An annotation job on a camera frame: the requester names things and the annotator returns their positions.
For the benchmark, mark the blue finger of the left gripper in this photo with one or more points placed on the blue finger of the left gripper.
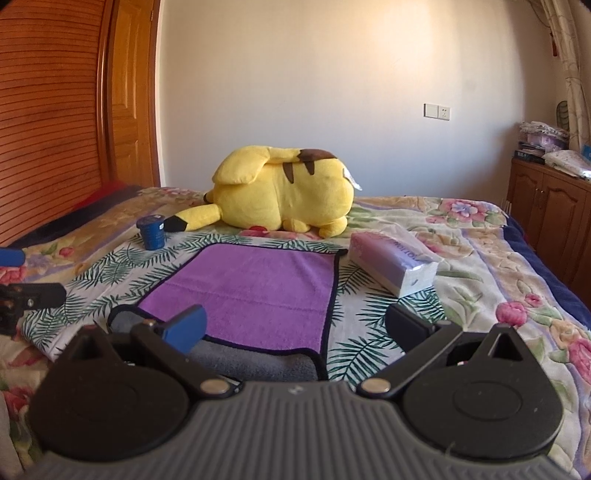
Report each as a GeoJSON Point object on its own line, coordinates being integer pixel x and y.
{"type": "Point", "coordinates": [11, 257]}

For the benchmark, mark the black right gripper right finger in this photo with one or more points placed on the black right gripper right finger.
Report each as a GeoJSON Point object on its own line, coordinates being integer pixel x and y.
{"type": "Point", "coordinates": [423, 343]}

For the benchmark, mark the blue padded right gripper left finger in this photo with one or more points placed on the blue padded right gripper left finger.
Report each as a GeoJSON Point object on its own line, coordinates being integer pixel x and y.
{"type": "Point", "coordinates": [166, 345]}

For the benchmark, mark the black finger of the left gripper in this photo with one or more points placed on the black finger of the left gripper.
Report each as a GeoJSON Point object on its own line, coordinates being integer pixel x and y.
{"type": "Point", "coordinates": [18, 298]}

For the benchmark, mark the purple and grey towel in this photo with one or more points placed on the purple and grey towel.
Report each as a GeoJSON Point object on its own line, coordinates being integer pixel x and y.
{"type": "Point", "coordinates": [268, 310]}

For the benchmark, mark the palm leaf print cloth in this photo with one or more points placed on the palm leaf print cloth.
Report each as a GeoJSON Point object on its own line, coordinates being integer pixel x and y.
{"type": "Point", "coordinates": [358, 344]}

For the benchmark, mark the purple tissue pack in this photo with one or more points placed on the purple tissue pack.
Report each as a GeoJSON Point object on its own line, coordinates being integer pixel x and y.
{"type": "Point", "coordinates": [400, 263]}

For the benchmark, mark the floral bed blanket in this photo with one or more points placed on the floral bed blanket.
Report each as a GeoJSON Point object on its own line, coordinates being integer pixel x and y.
{"type": "Point", "coordinates": [488, 275]}

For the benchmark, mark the small blue cup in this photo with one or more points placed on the small blue cup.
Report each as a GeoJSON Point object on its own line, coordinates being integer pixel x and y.
{"type": "Point", "coordinates": [151, 231]}

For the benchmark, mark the brown wooden cabinet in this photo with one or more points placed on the brown wooden cabinet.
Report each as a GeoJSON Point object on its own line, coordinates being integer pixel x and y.
{"type": "Point", "coordinates": [554, 211]}

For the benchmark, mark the yellow Pikachu plush toy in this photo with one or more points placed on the yellow Pikachu plush toy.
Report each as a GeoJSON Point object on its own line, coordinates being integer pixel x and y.
{"type": "Point", "coordinates": [288, 189]}

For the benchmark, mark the wooden slatted headboard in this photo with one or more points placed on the wooden slatted headboard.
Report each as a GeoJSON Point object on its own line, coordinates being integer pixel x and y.
{"type": "Point", "coordinates": [52, 141]}

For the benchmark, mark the pile of folded linens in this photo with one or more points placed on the pile of folded linens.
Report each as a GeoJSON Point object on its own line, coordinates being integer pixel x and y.
{"type": "Point", "coordinates": [547, 145]}

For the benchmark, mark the wooden door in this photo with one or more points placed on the wooden door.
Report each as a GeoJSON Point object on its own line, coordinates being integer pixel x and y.
{"type": "Point", "coordinates": [131, 93]}

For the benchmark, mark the floral curtain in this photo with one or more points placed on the floral curtain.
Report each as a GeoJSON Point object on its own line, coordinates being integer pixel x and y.
{"type": "Point", "coordinates": [563, 28]}

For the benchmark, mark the white wall socket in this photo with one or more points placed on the white wall socket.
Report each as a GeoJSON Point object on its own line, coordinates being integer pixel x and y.
{"type": "Point", "coordinates": [438, 112]}

